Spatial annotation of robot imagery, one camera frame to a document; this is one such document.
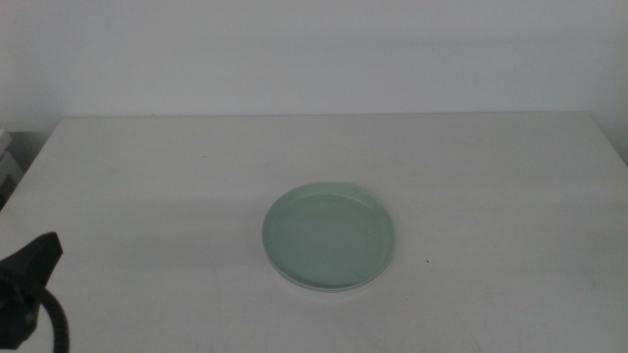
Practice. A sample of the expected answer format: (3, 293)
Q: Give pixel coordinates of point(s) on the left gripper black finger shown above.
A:
(39, 257)

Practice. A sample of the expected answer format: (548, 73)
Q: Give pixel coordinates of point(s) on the mint green shallow bowl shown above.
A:
(329, 235)

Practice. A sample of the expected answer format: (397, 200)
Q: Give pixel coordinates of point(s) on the white shallow bowl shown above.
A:
(338, 291)

